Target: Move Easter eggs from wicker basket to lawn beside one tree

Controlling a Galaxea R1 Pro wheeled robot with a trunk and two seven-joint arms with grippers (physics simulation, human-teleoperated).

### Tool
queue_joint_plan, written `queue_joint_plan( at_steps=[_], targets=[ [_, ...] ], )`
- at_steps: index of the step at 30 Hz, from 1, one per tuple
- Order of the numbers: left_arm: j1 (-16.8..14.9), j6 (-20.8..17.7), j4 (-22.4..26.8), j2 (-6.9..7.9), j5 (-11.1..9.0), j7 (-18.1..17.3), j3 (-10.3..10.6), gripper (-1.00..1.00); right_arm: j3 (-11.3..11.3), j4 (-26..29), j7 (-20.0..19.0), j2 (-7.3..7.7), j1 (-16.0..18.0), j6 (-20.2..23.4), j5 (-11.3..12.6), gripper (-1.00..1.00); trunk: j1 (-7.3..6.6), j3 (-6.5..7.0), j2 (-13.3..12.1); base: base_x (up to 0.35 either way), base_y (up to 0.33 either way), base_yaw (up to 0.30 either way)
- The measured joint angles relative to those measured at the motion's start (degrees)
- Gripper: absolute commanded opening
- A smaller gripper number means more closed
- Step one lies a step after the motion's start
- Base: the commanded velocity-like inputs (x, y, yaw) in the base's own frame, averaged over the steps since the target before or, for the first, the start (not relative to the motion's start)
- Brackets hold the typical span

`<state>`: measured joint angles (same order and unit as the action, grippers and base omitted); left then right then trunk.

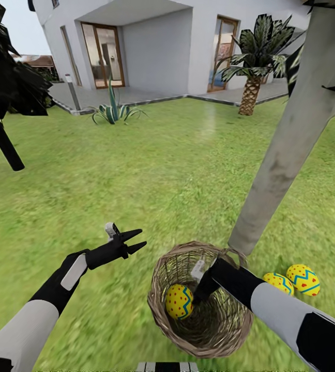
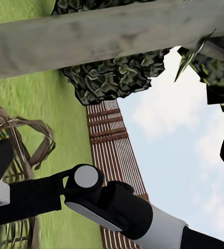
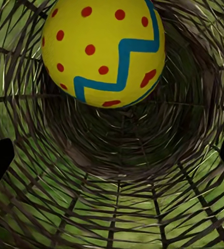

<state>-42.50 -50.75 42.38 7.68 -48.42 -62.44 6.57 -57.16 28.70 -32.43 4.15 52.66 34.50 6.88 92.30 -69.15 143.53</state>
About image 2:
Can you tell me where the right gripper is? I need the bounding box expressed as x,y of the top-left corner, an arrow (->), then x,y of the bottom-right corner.
0,179 -> 38,226

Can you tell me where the wicker basket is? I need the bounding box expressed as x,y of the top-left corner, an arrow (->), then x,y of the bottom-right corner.
0,106 -> 56,249

